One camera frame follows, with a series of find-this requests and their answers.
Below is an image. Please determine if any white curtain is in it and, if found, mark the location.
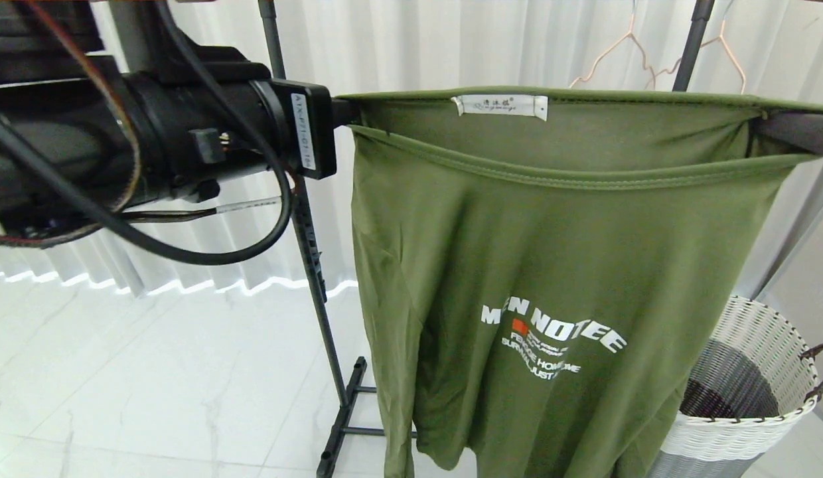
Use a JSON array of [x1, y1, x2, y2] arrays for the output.
[[0, 0, 823, 299]]

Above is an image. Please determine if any black clothes rack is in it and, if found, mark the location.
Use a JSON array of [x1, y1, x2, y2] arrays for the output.
[[258, 0, 717, 478]]

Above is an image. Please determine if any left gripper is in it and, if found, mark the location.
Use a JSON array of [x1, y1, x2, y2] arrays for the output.
[[129, 63, 338, 200]]

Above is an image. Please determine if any white laundry basket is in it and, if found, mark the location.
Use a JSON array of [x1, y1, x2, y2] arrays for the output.
[[647, 295, 823, 478]]

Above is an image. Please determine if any pink clothes hanger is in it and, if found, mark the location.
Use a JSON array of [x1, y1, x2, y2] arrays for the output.
[[569, 0, 656, 90], [654, 0, 747, 94]]

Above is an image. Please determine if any green printed shirt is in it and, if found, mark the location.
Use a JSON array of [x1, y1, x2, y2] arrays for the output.
[[338, 85, 823, 478]]

